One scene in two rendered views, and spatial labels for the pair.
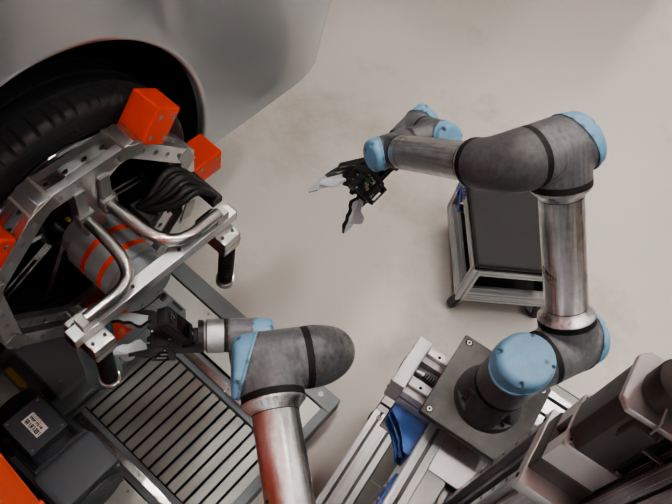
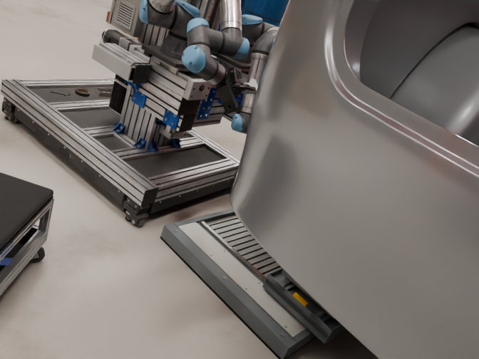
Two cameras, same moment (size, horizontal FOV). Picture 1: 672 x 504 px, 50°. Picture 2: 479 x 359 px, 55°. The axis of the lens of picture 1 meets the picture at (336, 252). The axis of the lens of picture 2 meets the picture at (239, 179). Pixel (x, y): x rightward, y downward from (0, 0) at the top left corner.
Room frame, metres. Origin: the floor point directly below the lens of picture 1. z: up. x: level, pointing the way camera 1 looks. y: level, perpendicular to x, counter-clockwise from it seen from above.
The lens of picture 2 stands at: (2.65, 0.41, 1.33)
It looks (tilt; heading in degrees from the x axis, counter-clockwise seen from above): 25 degrees down; 190
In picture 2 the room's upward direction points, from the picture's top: 21 degrees clockwise
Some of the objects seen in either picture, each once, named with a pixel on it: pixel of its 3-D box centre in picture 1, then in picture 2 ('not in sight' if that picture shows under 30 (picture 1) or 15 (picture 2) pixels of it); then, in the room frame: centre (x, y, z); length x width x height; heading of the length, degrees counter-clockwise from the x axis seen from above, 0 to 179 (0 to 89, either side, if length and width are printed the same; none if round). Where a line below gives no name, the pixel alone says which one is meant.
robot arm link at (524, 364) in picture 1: (518, 369); (184, 18); (0.68, -0.42, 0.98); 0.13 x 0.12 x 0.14; 132
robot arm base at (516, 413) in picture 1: (495, 391); (178, 44); (0.68, -0.41, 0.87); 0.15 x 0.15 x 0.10
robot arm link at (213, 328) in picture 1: (213, 334); not in sight; (0.66, 0.21, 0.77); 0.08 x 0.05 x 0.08; 20
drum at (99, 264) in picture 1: (116, 259); not in sight; (0.72, 0.45, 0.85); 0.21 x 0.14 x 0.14; 64
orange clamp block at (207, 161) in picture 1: (197, 160); not in sight; (1.04, 0.38, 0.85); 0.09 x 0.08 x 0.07; 154
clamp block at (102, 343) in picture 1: (90, 335); not in sight; (0.51, 0.40, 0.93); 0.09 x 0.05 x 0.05; 64
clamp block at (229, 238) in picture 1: (217, 232); not in sight; (0.82, 0.26, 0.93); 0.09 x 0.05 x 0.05; 64
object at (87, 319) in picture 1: (84, 258); not in sight; (0.61, 0.45, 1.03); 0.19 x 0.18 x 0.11; 64
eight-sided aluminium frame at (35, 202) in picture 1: (94, 239); not in sight; (0.75, 0.51, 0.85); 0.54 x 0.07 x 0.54; 154
